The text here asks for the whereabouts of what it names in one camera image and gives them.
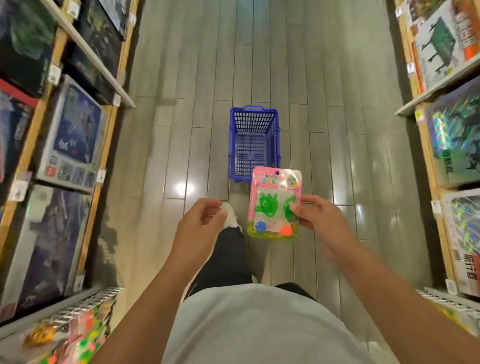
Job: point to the person's left hand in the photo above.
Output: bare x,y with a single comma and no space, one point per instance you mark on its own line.
195,236

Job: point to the person's right hand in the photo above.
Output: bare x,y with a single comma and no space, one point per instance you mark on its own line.
326,225

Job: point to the pink packet green sticky toy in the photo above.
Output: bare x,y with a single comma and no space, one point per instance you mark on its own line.
274,202

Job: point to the blue plastic shopping basket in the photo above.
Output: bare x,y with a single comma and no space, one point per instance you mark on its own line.
255,142

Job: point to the person's left forearm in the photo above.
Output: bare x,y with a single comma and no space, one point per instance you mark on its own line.
146,315

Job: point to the person's black trousers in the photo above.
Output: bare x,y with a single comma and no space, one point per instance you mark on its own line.
221,262

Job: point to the person's grey clothing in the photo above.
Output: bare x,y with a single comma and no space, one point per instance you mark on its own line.
262,326

